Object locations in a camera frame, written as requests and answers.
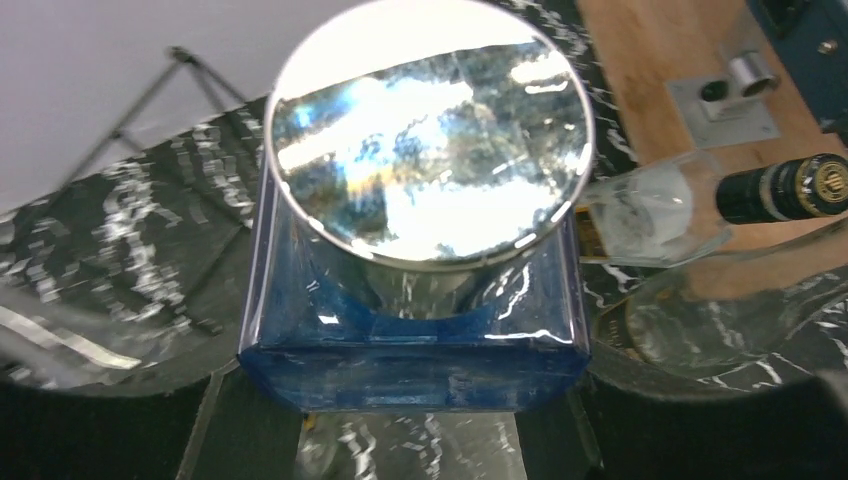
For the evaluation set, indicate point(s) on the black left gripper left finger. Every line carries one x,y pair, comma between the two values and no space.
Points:
219,426

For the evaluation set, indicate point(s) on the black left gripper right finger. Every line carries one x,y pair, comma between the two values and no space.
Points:
629,420

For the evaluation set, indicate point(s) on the clear bottle with black cap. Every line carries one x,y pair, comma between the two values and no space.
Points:
677,210

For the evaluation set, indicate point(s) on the blue bottle with silver cap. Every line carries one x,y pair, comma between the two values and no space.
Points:
413,244

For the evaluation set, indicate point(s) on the clear glass bottle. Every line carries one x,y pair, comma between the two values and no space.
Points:
58,346

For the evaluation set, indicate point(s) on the clear bottle with gold rim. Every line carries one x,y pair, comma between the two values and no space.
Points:
728,309

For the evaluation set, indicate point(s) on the metal bracket with knob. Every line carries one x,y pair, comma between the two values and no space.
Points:
728,109

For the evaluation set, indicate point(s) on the black wire wine rack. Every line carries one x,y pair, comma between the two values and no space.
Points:
207,79

